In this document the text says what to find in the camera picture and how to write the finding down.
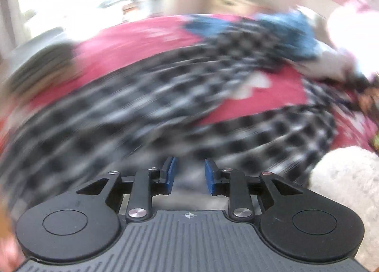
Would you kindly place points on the white garment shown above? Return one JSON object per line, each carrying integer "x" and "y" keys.
{"x": 329, "y": 64}

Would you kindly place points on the pink pillow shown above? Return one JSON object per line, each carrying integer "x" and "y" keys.
{"x": 353, "y": 27}

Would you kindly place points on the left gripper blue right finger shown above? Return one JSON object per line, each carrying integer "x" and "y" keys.
{"x": 232, "y": 184}

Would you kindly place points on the folded grey garment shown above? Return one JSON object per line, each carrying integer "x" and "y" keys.
{"x": 46, "y": 54}

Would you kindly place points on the pink floral bed blanket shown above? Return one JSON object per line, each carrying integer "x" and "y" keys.
{"x": 125, "y": 44}

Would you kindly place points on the white fluffy plush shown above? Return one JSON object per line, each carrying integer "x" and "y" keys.
{"x": 349, "y": 176}

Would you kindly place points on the black white plaid shirt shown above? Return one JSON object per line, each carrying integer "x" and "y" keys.
{"x": 136, "y": 117}

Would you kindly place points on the blue denim garment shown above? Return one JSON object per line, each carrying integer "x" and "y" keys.
{"x": 287, "y": 35}

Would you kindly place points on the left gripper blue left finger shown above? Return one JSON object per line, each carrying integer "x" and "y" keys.
{"x": 148, "y": 183}

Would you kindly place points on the cream bedside cabinet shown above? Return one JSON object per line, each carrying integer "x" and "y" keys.
{"x": 246, "y": 8}

